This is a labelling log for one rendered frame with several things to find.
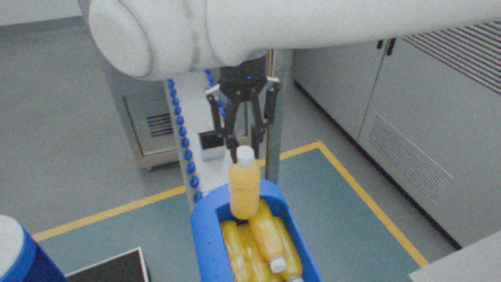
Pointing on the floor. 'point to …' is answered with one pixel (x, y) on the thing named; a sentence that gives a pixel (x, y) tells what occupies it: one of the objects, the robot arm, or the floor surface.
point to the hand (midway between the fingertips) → (244, 145)
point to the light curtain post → (279, 61)
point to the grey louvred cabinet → (421, 118)
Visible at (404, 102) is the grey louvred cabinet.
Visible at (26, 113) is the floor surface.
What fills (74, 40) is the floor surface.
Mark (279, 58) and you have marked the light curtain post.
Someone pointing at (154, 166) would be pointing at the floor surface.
